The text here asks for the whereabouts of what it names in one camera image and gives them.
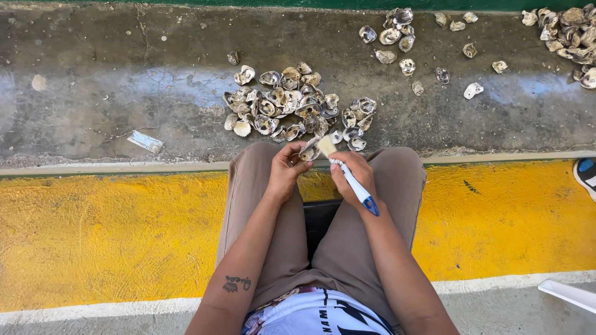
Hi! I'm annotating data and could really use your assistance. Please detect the person's right hand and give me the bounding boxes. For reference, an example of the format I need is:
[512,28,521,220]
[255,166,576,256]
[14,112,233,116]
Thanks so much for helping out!
[329,150,379,211]

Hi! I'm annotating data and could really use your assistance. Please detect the person's left hand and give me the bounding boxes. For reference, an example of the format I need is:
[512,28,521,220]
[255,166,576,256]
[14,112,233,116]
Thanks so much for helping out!
[264,141,314,204]

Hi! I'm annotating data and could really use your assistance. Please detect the white and blue brush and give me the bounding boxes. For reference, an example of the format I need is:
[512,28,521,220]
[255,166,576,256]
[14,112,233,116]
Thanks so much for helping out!
[317,135,381,217]

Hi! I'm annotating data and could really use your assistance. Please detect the grey oyster shell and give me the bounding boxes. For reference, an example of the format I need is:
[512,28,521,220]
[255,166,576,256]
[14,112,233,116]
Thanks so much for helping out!
[298,138,323,162]

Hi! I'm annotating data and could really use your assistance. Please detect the black stool seat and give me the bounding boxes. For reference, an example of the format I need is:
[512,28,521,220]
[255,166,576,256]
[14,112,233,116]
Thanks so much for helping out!
[303,199,344,269]

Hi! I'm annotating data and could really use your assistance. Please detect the person's beige trousers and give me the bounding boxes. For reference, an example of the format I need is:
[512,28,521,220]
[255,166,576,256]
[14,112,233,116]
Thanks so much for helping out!
[215,142,427,327]

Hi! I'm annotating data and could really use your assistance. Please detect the pile of oyster shells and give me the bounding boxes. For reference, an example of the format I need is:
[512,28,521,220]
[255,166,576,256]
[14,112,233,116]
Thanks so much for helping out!
[223,62,377,152]

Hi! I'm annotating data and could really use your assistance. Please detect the crumpled silver foil wrapper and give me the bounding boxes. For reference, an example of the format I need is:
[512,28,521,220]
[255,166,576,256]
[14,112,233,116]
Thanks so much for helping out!
[127,130,165,154]

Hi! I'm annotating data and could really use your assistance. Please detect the person's white printed shirt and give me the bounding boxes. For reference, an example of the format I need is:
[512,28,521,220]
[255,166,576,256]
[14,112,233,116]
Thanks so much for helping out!
[241,287,397,335]

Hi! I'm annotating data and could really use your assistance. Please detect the scattered group of oyster shells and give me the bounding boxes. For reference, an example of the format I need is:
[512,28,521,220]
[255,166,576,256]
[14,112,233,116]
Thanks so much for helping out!
[359,7,509,100]

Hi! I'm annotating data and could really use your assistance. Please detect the white plastic piece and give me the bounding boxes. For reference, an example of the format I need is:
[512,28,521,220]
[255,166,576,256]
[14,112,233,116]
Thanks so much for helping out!
[537,279,596,315]

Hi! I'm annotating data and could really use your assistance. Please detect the large heap of oyster shells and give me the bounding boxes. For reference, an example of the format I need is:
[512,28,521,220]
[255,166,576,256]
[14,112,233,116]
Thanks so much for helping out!
[521,6,596,90]

